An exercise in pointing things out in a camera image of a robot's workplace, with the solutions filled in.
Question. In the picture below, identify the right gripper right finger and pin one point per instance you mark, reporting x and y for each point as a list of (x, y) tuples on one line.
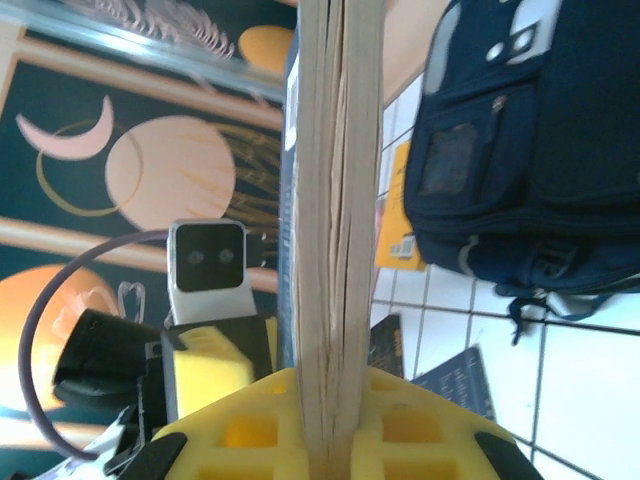
[(425, 440)]

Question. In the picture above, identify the navy blue backpack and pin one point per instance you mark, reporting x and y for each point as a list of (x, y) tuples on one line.
[(575, 150)]

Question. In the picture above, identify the aluminium corner post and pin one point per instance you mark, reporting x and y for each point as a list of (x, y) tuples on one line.
[(150, 50)]

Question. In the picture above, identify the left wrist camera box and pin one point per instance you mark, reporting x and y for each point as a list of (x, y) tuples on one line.
[(210, 260)]

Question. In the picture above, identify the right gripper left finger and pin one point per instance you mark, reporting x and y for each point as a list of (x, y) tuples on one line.
[(240, 435)]

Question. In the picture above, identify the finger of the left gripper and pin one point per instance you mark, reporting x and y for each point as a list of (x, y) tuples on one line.
[(271, 334), (210, 370)]

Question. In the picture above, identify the dark blue book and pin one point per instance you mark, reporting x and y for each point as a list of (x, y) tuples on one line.
[(330, 200), (460, 385)]

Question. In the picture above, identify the black book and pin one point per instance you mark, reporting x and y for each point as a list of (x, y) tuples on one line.
[(387, 345)]

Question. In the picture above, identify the yellow book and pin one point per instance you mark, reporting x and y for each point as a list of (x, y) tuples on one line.
[(395, 210)]

